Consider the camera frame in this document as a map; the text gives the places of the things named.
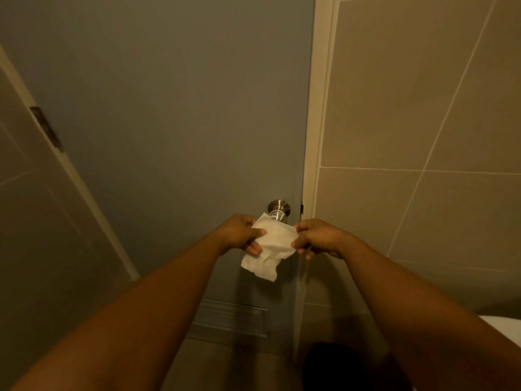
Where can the person's right hand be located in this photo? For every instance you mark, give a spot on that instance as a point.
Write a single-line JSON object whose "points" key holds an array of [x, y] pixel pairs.
{"points": [[321, 236]]}

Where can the person's left hand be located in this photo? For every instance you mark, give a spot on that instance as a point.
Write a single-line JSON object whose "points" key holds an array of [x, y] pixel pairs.
{"points": [[234, 234]]}

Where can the person's left thumb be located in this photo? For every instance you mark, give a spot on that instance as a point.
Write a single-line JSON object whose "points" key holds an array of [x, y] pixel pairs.
{"points": [[256, 233]]}

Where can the person's right thumb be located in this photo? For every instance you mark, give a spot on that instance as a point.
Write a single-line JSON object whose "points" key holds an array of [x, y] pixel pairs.
{"points": [[300, 240]]}

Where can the white wet wipe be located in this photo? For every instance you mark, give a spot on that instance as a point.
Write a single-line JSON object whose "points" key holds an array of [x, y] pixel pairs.
{"points": [[268, 250]]}

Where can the person's left forearm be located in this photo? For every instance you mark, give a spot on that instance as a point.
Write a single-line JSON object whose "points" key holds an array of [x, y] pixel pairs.
{"points": [[134, 317]]}

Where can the person's right forearm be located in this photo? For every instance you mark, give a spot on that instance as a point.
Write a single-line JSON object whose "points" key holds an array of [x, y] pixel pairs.
{"points": [[423, 317]]}

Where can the silver door knob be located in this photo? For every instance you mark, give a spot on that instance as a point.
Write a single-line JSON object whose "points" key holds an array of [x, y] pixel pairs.
{"points": [[279, 210]]}

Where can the door vent grille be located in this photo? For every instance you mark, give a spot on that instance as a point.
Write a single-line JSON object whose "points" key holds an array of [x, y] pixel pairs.
{"points": [[230, 319]]}

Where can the grey door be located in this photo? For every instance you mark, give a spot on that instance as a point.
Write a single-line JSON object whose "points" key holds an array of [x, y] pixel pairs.
{"points": [[179, 130]]}

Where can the black bin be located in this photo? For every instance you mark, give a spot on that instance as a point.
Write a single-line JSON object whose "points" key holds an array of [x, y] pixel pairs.
{"points": [[338, 368]]}

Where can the white toilet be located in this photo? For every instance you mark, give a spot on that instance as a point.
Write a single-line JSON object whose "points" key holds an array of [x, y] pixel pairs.
{"points": [[502, 329]]}

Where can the dark door hinge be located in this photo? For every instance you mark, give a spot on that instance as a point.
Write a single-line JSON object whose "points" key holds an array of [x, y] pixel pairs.
{"points": [[46, 128]]}

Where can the cream door frame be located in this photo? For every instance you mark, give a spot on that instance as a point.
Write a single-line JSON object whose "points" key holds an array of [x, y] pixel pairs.
{"points": [[317, 130]]}

